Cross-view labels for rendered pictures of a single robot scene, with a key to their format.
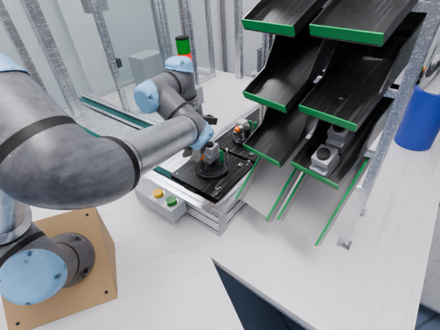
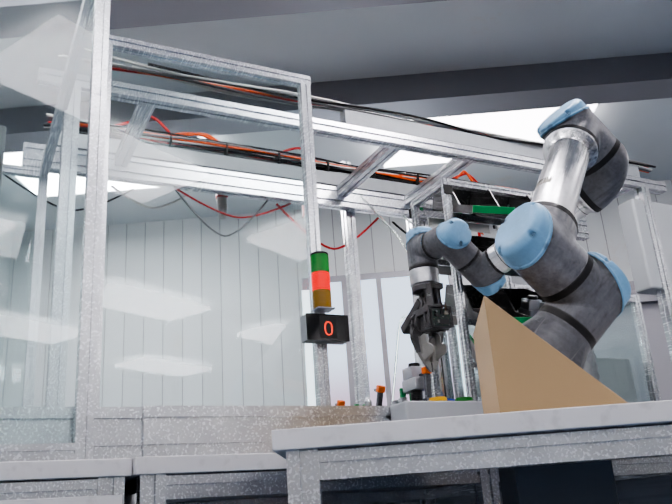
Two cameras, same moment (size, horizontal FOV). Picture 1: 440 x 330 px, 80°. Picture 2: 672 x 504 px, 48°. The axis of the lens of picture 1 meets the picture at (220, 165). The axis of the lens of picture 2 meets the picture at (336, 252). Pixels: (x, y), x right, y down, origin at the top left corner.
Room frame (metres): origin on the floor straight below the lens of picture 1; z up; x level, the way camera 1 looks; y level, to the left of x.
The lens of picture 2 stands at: (0.27, 1.86, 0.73)
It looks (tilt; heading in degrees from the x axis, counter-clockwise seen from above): 20 degrees up; 292
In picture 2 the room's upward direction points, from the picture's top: 4 degrees counter-clockwise
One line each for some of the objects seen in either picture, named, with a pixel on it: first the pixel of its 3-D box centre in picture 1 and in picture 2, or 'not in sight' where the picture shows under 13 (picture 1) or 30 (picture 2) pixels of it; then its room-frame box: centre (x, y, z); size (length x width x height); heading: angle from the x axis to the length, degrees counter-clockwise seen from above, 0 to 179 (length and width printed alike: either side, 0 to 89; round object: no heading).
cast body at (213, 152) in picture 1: (211, 149); (413, 378); (0.82, 0.03, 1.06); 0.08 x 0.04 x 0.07; 139
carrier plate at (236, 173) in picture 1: (212, 170); not in sight; (0.82, 0.03, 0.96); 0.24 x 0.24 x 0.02; 49
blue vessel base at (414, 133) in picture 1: (423, 117); not in sight; (1.03, -0.95, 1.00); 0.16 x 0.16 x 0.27
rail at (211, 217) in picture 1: (141, 175); (350, 429); (0.88, 0.34, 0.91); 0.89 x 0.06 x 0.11; 49
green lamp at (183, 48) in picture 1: (183, 46); (319, 264); (1.03, 0.10, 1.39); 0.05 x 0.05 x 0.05
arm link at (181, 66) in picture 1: (180, 78); (422, 250); (0.74, 0.09, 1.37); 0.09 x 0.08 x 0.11; 145
